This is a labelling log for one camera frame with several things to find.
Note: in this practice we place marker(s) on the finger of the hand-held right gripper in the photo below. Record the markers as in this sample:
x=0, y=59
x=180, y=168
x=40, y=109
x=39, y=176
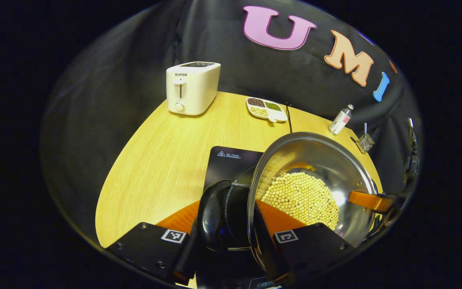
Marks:
x=369, y=200

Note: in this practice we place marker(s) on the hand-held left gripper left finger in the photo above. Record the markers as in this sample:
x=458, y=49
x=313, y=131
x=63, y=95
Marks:
x=146, y=249

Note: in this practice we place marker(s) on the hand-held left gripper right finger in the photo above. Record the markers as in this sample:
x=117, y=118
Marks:
x=315, y=249

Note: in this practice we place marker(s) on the steel pot with soybeans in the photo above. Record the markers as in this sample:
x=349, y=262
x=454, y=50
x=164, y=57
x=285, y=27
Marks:
x=303, y=196

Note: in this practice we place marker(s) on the black induction cooktop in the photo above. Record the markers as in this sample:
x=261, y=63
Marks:
x=231, y=164

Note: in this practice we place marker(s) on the striped straw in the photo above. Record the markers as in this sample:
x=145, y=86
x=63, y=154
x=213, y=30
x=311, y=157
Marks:
x=365, y=128

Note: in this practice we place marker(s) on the clear bottle with pink label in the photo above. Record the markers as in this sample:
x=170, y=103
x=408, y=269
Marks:
x=340, y=120

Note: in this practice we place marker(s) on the white divided dish of beans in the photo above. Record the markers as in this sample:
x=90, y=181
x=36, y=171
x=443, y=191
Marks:
x=265, y=109

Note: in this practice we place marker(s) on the white toaster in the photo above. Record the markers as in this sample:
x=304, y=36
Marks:
x=195, y=90

